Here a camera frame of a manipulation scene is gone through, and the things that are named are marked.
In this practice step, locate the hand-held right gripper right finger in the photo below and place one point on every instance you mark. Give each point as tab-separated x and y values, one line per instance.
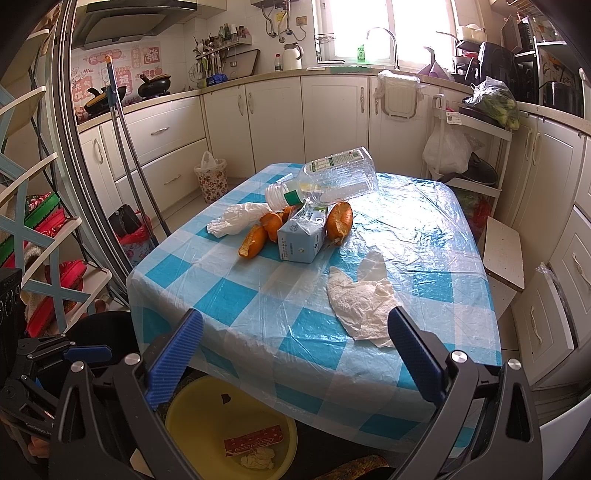
415	353

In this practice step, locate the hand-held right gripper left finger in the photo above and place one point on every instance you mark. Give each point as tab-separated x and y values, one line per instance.
178	355

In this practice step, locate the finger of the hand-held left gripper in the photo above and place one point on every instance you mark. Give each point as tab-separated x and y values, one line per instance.
87	354

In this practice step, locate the yellow plastic basin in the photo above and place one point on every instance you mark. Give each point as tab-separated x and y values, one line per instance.
194	415

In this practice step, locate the red paper wrapper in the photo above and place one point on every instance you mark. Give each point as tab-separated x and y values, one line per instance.
254	441

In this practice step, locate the small tissue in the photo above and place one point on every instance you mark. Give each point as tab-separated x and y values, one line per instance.
258	459

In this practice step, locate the small bread roll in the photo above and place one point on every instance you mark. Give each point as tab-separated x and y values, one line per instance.
253	242

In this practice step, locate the clear plastic bottle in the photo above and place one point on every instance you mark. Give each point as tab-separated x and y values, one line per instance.
337	177

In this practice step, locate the white blue shelf unit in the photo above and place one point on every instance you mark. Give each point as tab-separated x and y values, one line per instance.
27	272

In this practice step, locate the crumpled white tissue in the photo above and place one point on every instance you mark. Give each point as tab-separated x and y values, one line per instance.
364	307
235	219

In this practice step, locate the blue white checkered tablecloth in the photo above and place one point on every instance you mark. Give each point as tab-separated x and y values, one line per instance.
286	300

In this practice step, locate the black bag on red bag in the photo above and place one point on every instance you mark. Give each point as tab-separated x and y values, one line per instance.
131	230

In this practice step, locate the orange patterned cloth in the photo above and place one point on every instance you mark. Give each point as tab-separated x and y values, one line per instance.
351	468

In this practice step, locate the white stool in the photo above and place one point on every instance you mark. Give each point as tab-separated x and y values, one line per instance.
501	251

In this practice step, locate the plastic covered flat board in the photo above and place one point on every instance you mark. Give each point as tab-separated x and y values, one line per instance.
556	304

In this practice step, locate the large bread roll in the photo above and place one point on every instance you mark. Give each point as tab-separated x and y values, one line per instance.
340	221

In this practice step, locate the red plastic bag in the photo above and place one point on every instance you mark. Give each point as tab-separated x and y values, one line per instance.
475	210

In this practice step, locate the orange peel piece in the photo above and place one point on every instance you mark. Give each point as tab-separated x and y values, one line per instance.
273	226

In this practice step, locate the blue white milk carton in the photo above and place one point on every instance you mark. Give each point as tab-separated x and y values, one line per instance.
300	240

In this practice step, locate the floral waste bin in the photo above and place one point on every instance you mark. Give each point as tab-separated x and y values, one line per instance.
211	180

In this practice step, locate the dark frying pan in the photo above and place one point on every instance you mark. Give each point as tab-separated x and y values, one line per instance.
480	173

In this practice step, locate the metal pole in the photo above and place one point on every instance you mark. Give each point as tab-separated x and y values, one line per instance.
140	157

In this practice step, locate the white plastic bag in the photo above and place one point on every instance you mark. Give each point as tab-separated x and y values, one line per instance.
445	150

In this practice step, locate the white storage rack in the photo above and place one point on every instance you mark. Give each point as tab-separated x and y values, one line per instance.
487	127

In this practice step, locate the black wok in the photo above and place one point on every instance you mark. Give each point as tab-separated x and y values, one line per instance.
99	101
154	85

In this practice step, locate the cream kitchen cabinets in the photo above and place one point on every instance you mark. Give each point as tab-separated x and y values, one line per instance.
277	120

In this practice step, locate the white hanging bin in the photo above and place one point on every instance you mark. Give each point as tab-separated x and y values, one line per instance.
399	94

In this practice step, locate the bag of green vegetables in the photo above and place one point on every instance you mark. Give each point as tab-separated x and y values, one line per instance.
496	104

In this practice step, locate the purple paper bag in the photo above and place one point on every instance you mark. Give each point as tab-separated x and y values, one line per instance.
436	69

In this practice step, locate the black air fryer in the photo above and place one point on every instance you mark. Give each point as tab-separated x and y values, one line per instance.
496	62

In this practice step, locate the green dish soap bottle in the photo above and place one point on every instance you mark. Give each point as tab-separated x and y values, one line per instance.
361	54

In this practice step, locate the kitchen utensil rack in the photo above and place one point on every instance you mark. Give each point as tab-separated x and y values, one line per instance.
214	50

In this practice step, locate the chrome faucet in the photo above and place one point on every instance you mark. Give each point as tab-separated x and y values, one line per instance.
395	46

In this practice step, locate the red capped bottle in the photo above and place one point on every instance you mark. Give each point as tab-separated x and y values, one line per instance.
278	63

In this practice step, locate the white thermos jug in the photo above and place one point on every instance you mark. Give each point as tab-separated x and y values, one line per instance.
292	57

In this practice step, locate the range hood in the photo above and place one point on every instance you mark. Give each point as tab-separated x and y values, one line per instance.
129	23

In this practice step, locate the water heater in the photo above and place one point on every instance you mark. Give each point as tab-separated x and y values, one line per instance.
272	3

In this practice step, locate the grey sliding door frame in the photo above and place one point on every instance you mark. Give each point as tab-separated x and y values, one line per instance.
69	138

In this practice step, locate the pink wall stickers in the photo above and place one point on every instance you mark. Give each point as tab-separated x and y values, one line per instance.
138	60

